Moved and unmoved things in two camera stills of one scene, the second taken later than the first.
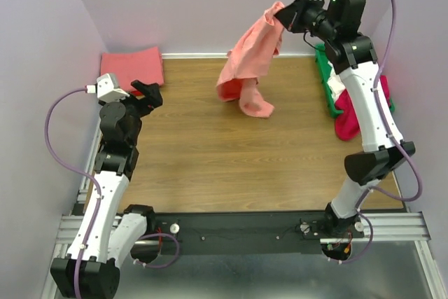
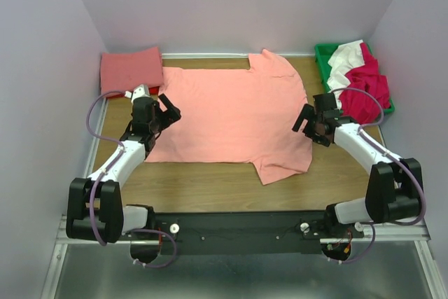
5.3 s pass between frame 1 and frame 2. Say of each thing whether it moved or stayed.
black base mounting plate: stayed
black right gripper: moved
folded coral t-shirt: stayed
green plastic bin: stayed
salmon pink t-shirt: moved
